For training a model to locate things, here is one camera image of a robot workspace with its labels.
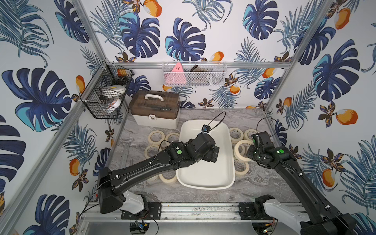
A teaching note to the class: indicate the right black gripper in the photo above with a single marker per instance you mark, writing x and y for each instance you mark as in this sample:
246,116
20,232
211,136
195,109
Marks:
249,152

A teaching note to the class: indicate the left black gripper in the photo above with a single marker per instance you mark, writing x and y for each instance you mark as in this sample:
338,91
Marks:
212,154

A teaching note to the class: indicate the white plastic storage tray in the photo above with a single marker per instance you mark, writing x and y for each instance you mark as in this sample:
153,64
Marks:
205,175

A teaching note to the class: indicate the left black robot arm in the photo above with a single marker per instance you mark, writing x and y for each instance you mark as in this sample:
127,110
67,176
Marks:
113,184

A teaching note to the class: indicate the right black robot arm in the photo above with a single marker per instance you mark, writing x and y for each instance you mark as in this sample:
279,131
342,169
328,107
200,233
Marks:
322,218

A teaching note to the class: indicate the brown lidded storage case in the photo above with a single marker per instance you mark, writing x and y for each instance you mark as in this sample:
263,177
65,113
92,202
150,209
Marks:
156,109

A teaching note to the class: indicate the pink triangular item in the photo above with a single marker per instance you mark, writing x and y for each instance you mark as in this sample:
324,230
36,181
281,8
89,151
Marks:
176,76

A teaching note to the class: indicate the white item in basket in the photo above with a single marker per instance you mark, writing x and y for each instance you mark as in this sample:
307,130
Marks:
111,97

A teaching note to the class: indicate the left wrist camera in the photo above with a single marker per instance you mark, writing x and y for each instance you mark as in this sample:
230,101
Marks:
205,129

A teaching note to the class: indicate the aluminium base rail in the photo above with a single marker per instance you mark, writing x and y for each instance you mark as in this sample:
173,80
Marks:
212,212

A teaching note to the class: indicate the white mesh wall basket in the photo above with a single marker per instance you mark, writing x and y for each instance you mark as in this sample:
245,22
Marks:
202,73

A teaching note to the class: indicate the black wire basket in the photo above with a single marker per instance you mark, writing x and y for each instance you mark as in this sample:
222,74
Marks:
106,75

